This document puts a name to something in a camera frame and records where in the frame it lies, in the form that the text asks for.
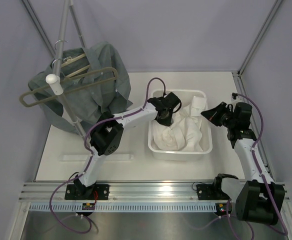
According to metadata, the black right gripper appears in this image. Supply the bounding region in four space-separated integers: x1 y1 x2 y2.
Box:
201 102 236 129

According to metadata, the white shirt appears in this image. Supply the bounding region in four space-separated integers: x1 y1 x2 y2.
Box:
151 96 207 152

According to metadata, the white plastic basket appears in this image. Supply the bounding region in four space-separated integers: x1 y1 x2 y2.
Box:
148 89 213 161

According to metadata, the grey clothes hanger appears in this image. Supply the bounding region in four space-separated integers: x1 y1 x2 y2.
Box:
19 64 119 108

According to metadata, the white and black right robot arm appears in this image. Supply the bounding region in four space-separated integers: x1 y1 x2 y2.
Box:
201 102 285 226

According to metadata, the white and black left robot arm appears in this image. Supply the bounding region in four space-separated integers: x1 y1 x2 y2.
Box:
66 92 182 200

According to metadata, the grey-green shirt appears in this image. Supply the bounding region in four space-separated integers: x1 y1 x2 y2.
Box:
27 41 134 136

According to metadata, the beige clothes hanger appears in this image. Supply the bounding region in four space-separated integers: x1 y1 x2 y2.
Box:
47 39 90 79

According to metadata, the grey clothes rack stand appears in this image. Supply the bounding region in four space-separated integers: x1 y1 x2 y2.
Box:
45 0 134 163

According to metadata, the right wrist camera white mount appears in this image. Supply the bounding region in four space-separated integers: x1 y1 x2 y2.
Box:
231 92 239 101

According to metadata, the white slotted cable duct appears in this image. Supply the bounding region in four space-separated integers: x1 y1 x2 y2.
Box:
29 202 217 213

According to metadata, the aluminium frame post right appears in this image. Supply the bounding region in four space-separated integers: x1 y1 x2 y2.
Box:
237 0 285 77

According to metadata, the aluminium frame post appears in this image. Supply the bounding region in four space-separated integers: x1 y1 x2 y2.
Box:
237 0 285 77
20 0 56 58

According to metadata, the aluminium mounting rail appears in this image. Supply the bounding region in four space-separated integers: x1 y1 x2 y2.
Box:
18 181 291 202

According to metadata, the aluminium frame post left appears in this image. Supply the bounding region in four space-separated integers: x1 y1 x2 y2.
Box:
20 0 56 58

